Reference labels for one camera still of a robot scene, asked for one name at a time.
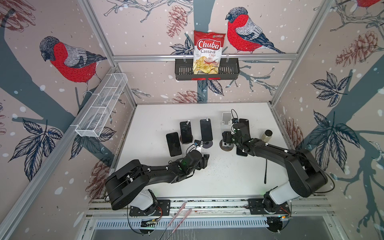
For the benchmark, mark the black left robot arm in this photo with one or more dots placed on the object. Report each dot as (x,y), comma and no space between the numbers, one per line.
(127,182)

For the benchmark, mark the white wire mesh basket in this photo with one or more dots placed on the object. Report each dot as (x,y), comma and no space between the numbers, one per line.
(99,112)

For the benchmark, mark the pink tongs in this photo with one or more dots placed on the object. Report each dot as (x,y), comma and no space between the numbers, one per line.
(177,220)

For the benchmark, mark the red cassava chips bag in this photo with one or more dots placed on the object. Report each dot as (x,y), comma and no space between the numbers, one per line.
(208,49)

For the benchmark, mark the round wooden phone stand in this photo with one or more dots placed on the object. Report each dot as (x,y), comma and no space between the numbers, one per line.
(226,146)

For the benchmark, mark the dark metal spoon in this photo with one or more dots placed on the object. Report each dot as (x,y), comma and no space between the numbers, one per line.
(266,171)

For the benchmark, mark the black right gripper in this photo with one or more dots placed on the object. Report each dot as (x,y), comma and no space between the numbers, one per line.
(226,137)

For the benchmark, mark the green phone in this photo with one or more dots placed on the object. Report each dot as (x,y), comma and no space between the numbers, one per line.
(241,153)

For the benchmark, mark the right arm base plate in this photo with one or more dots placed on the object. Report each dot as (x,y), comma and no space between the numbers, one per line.
(262,206)

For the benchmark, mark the small glass jar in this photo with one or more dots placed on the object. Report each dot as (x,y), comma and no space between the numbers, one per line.
(266,136)

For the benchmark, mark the black phone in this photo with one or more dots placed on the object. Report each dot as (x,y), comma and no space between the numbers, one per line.
(244,120)
(186,132)
(206,130)
(174,145)

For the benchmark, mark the black wall basket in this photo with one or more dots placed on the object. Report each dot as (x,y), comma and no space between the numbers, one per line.
(228,70)

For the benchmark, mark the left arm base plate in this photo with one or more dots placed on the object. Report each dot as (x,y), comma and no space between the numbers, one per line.
(159,208)

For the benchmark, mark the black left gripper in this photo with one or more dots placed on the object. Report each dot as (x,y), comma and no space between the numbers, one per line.
(204,161)

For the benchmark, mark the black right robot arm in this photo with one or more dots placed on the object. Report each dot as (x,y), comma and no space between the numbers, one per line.
(305,176)

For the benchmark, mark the white right phone stand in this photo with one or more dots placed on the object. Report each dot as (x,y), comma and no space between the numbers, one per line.
(226,122)

